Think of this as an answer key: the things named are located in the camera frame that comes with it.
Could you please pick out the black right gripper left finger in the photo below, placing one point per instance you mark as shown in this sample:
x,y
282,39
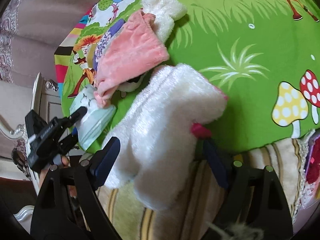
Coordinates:
x,y
103,161

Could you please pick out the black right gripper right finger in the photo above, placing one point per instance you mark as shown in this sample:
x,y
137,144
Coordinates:
x,y
215,162

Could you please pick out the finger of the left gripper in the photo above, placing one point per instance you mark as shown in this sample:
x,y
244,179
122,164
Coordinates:
x,y
68,143
75,117

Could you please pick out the pale green tissue pack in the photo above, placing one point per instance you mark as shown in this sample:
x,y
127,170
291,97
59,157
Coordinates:
x,y
96,119

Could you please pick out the white fluffy mitten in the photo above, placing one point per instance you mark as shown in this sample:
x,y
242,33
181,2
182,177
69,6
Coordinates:
x,y
157,145

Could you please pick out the person's left hand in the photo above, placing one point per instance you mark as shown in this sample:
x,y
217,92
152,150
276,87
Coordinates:
x,y
66,164

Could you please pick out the white ornate cabinet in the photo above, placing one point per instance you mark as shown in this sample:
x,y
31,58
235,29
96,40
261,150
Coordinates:
x,y
26,113

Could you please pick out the striped beige blanket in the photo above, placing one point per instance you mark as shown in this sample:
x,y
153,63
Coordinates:
x,y
201,198

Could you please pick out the pink fleece cloth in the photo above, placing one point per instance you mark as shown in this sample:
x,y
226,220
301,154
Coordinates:
x,y
136,50

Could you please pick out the purple floral sock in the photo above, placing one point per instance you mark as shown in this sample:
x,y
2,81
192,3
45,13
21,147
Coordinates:
x,y
106,40

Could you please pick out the red floral fabric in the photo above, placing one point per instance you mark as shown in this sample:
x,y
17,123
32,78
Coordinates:
x,y
311,189

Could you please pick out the beige satin curtain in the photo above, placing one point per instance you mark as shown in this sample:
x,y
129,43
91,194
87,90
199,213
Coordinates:
x,y
31,31

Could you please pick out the green cartoon print cloth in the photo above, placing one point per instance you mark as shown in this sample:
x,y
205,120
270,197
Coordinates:
x,y
264,54

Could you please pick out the cream fluffy towel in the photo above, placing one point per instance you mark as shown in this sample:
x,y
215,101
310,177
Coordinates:
x,y
167,12

